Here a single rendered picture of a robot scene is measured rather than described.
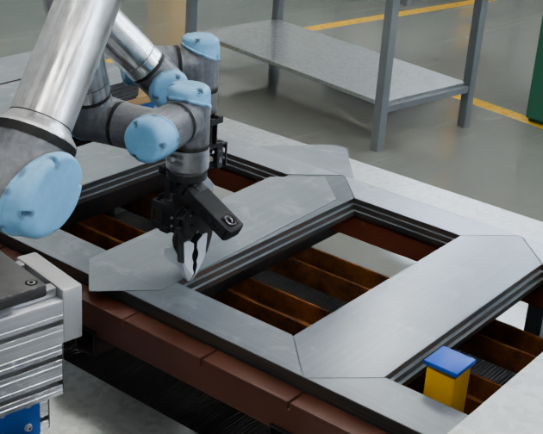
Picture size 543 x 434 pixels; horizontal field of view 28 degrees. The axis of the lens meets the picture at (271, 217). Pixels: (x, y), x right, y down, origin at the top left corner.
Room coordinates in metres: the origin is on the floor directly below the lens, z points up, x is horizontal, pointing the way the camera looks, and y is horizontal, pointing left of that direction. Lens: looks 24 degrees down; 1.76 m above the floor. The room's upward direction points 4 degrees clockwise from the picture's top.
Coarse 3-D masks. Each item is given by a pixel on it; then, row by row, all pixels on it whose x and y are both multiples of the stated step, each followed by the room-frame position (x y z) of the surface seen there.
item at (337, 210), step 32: (160, 160) 2.32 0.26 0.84; (96, 192) 2.15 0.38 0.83; (320, 224) 2.06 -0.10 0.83; (384, 224) 2.10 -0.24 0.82; (416, 224) 2.07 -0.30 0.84; (256, 256) 1.89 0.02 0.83; (192, 288) 1.74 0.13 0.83; (512, 288) 1.80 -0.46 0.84; (160, 320) 1.62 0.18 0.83; (480, 320) 1.69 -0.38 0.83; (224, 352) 1.53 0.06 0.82
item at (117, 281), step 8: (96, 264) 1.76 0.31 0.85; (104, 264) 1.76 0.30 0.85; (96, 272) 1.73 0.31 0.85; (104, 272) 1.73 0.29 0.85; (112, 272) 1.74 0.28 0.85; (120, 272) 1.74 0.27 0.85; (96, 280) 1.70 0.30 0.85; (104, 280) 1.70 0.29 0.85; (112, 280) 1.71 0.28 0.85; (120, 280) 1.71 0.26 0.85; (128, 280) 1.71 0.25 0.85; (136, 280) 1.71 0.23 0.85; (112, 288) 1.67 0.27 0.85; (120, 288) 1.68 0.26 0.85; (128, 288) 1.68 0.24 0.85; (136, 288) 1.68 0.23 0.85; (144, 288) 1.68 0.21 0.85; (152, 288) 1.68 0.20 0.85; (160, 288) 1.69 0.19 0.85
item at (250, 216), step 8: (224, 200) 2.10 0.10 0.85; (232, 200) 2.11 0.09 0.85; (232, 208) 2.06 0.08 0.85; (240, 208) 2.06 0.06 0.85; (248, 208) 2.07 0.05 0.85; (256, 208) 2.07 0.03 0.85; (240, 216) 2.02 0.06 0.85; (248, 216) 2.03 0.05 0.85; (256, 216) 2.03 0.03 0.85; (264, 216) 2.03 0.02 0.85; (272, 216) 2.03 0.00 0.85; (248, 224) 1.99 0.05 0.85; (256, 224) 1.99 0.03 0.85; (264, 224) 1.99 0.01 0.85; (272, 224) 2.00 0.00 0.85; (280, 224) 2.00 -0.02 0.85; (288, 224) 2.00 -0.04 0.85
